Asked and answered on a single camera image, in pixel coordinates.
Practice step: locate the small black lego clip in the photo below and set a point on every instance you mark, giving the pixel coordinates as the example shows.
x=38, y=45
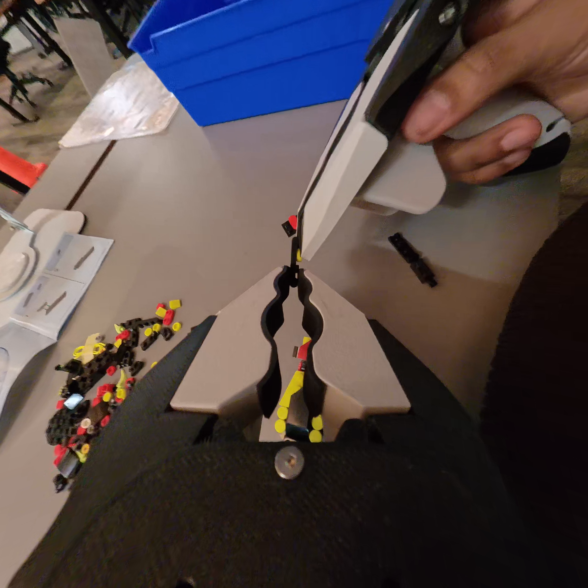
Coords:
x=294, y=275

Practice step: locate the pile of lego pieces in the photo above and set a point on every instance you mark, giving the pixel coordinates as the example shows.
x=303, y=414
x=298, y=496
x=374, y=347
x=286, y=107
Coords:
x=96, y=367

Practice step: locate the grey upright panel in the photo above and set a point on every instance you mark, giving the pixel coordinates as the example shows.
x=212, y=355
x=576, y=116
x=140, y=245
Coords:
x=87, y=55

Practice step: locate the black lego plate red tiles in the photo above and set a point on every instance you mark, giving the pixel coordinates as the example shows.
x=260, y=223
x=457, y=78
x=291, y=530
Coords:
x=291, y=222

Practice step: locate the lego instruction booklet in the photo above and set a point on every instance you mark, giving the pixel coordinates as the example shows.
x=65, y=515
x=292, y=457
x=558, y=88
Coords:
x=69, y=271

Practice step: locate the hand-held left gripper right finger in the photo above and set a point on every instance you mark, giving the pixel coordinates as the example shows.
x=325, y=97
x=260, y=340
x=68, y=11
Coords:
x=363, y=367

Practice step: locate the long black lego plate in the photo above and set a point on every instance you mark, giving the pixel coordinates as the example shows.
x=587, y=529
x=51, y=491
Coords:
x=413, y=259

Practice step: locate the black lego plate yellow stud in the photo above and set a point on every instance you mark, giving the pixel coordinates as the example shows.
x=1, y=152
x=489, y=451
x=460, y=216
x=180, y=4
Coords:
x=294, y=248

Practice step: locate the clear plastic bag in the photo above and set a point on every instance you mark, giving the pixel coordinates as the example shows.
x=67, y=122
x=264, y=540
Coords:
x=124, y=105

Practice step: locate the white card with clear bubble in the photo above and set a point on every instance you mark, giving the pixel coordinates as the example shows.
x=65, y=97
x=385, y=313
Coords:
x=50, y=225

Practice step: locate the yellow red black lego model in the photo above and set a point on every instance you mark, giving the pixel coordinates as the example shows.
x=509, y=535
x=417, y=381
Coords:
x=294, y=386

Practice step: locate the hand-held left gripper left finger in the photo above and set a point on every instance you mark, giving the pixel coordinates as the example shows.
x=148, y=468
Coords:
x=220, y=363

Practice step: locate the red plastic object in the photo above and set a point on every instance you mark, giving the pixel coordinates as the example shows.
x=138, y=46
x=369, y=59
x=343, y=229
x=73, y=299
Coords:
x=18, y=167

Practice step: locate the person's right hand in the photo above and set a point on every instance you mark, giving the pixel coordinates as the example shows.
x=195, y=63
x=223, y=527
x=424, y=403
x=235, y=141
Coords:
x=528, y=46

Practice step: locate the blue plastic bin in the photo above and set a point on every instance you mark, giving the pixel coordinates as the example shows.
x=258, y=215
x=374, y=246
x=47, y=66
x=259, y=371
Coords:
x=252, y=69

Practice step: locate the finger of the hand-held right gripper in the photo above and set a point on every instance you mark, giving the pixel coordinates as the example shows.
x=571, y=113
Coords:
x=340, y=183

